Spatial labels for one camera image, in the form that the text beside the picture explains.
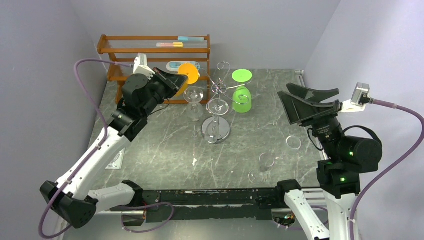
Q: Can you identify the clear wine glass front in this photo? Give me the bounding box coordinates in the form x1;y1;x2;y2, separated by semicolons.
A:
248;169;265;185

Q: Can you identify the chrome wine glass rack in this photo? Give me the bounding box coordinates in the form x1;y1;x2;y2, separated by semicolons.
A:
198;61;253;144

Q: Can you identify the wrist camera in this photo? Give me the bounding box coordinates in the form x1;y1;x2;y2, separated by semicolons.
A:
339;82;372;113
133;53;155;78

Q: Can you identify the blue case top shelf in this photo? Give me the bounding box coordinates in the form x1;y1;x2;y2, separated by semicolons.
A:
177;36;205;42

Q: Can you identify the clear wine glass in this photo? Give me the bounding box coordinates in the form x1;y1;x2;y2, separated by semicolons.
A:
285;135;302;151
183;86;204;122
201;98;231;144
259;152;275;171
248;169;265;185

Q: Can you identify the orange plastic wine glass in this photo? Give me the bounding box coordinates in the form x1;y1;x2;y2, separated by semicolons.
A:
175;63;200;97

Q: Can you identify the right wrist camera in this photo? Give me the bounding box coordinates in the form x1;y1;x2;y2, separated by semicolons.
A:
339;82;372;113

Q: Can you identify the black base frame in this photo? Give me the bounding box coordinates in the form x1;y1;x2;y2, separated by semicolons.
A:
112;180;301;223

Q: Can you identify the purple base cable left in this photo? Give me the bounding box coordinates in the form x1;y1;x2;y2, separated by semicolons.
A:
120;198;176;233

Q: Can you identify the orange wooden shelf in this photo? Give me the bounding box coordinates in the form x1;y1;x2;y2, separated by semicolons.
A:
97;34;212;87

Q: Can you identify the blue toothbrush package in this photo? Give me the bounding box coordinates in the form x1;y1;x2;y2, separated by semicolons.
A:
166;61;201;72

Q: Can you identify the pink yellow case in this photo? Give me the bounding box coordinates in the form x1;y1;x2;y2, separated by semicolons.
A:
156;42;184;48

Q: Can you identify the green plastic wine glass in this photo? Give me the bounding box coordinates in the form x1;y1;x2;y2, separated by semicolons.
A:
231;69;253;114

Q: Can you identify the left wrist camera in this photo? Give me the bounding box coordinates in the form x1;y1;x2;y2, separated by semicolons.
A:
133;53;155;78

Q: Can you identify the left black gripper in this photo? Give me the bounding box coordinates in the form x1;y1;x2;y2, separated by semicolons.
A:
142;67;189;118

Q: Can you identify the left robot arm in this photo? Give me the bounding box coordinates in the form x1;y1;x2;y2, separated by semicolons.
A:
40;67;189;229

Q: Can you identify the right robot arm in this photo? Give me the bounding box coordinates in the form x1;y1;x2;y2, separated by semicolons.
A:
274;83;383;240

